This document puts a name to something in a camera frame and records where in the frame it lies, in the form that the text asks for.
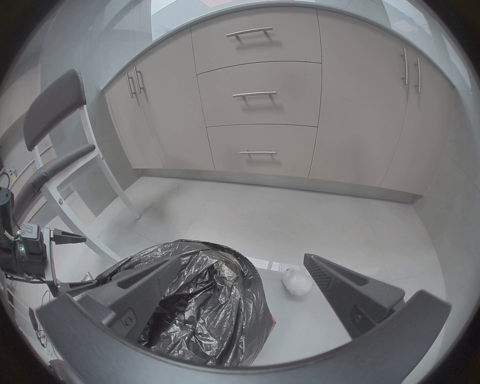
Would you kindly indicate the beige cabinet with drawers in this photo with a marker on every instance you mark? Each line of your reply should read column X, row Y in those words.
column 258, row 108

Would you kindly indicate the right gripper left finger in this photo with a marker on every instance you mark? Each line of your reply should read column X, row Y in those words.
column 127, row 300

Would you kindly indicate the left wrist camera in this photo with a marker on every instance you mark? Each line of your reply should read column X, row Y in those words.
column 29, row 233

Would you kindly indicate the black plastic bag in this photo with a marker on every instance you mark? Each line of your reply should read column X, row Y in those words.
column 210, row 300

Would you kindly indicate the white chair with grey pads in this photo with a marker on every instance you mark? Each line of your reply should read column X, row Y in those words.
column 52, row 108

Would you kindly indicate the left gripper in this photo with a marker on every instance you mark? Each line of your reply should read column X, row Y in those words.
column 49, row 262

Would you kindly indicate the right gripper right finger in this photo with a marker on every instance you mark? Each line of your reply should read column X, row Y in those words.
column 348, row 290

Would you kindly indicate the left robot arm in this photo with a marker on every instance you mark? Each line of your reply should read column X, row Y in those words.
column 5, row 215

